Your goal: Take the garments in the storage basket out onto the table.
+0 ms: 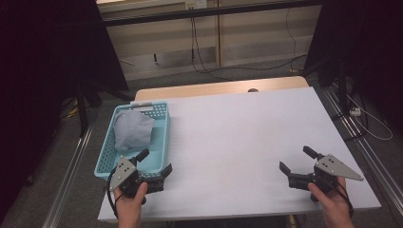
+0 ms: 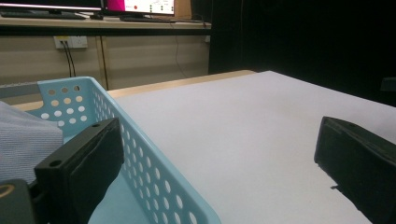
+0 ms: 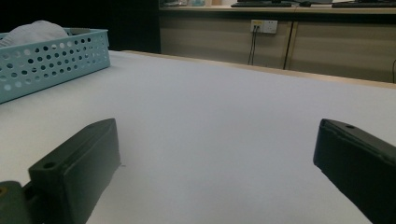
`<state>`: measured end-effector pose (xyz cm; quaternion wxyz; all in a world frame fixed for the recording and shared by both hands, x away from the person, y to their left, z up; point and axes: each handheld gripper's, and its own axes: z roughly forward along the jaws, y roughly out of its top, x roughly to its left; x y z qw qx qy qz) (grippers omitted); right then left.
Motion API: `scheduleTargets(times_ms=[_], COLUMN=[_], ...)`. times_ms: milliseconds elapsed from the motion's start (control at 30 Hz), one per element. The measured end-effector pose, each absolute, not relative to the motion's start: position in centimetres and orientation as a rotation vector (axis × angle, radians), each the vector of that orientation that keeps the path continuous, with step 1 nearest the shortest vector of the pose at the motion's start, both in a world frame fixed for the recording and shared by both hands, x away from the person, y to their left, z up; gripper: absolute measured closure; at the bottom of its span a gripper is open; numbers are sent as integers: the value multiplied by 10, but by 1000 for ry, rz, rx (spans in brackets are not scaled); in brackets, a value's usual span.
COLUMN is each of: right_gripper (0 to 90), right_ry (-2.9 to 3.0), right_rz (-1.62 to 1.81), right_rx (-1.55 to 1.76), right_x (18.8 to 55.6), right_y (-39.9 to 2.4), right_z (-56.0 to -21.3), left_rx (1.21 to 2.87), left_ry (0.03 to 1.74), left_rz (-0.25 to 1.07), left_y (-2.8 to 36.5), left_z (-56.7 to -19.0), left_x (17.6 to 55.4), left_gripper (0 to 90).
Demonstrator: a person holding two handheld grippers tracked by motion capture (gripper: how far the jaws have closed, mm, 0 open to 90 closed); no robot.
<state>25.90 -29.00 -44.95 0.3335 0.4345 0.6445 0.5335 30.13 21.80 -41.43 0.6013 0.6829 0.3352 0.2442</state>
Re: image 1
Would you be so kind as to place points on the wide black curtain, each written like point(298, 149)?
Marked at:
point(38, 63)

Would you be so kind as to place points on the person's right hand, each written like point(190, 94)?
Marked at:
point(335, 204)

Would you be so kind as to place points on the black horizontal bar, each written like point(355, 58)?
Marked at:
point(221, 11)

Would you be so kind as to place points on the grey knit sports bra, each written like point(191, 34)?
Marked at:
point(131, 129)

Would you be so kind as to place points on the person's left hand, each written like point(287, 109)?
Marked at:
point(130, 207)

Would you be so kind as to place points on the white power strip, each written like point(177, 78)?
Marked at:
point(355, 111)

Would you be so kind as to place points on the black metal stand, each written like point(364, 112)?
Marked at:
point(342, 85)

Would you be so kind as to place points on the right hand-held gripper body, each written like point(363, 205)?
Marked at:
point(329, 166)

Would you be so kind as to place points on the black tripod stand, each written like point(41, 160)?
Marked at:
point(83, 114)

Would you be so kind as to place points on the white wall socket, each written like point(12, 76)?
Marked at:
point(196, 4)

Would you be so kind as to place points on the wooden table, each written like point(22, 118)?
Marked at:
point(206, 88)

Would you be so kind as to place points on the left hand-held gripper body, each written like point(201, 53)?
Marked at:
point(126, 179)

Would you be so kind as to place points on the light blue perforated plastic basket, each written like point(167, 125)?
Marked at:
point(158, 148)

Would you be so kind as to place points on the narrow black curtain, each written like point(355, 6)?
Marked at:
point(374, 47)

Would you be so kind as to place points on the aluminium floor rail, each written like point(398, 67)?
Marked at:
point(68, 180)
point(378, 166)

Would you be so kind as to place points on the round table grommet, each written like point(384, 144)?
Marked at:
point(253, 90)

